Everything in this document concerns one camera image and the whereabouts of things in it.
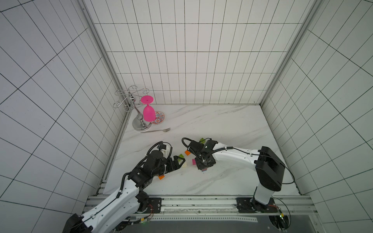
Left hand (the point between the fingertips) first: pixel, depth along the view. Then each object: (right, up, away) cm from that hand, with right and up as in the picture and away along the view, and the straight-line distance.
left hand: (178, 164), depth 78 cm
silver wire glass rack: (-32, +21, +29) cm, 48 cm away
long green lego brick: (+1, +1, +12) cm, 12 cm away
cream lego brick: (+3, -3, +7) cm, 9 cm away
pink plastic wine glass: (-20, +30, +14) cm, 39 cm away
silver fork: (-11, +16, +26) cm, 32 cm away
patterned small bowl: (-17, +26, +32) cm, 44 cm away
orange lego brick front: (-10, -9, +5) cm, 15 cm away
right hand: (+13, -1, +7) cm, 15 cm away
